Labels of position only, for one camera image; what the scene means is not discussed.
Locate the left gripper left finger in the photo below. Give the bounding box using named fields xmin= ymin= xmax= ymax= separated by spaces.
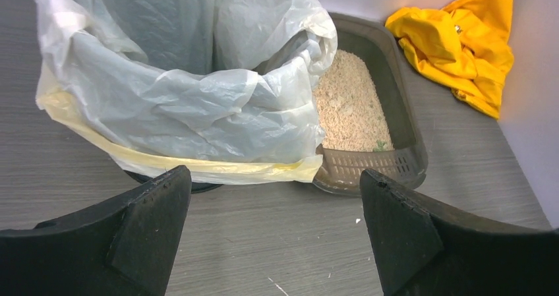
xmin=1 ymin=165 xmax=192 ymax=295

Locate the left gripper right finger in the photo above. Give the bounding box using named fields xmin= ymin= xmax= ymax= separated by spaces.
xmin=360 ymin=169 xmax=558 ymax=295

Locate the brown plastic litter box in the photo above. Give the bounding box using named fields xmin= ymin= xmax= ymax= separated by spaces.
xmin=312 ymin=13 xmax=428 ymax=197

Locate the beige cat litter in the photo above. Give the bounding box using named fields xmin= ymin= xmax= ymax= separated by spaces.
xmin=314 ymin=50 xmax=394 ymax=152

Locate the translucent white bin liner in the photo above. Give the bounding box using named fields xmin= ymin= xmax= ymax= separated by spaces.
xmin=35 ymin=0 xmax=338 ymax=185

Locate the yellow cloth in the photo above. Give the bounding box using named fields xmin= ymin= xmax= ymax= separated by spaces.
xmin=385 ymin=0 xmax=514 ymax=119

